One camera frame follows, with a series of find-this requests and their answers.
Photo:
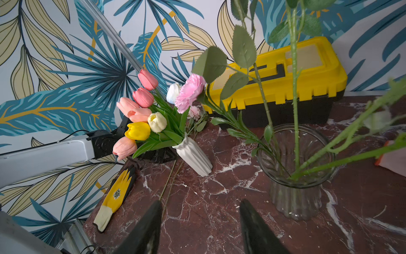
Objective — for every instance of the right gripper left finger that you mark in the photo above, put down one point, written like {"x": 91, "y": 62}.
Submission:
{"x": 145, "y": 237}

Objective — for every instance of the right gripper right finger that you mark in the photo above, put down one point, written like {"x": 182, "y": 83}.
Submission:
{"x": 257, "y": 236}

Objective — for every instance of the pink carnation flower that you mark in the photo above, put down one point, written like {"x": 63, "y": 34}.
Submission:
{"x": 195, "y": 89}

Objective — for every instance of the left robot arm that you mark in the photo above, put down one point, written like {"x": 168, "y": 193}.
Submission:
{"x": 21, "y": 164}

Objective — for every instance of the clear glass vase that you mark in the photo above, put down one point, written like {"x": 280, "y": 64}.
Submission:
{"x": 295, "y": 195}

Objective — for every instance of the white ribbed vase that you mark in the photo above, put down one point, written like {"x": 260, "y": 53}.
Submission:
{"x": 194, "y": 156}

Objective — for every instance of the tulip bouquet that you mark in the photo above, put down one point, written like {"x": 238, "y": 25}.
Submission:
{"x": 154, "y": 124}

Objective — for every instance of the yellow black toolbox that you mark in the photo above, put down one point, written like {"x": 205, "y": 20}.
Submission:
{"x": 322, "y": 82}

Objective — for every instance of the white rose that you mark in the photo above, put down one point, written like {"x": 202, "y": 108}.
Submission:
{"x": 375, "y": 119}

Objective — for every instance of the pale blue flower stem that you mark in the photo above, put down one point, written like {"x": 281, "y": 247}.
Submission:
{"x": 213, "y": 62}

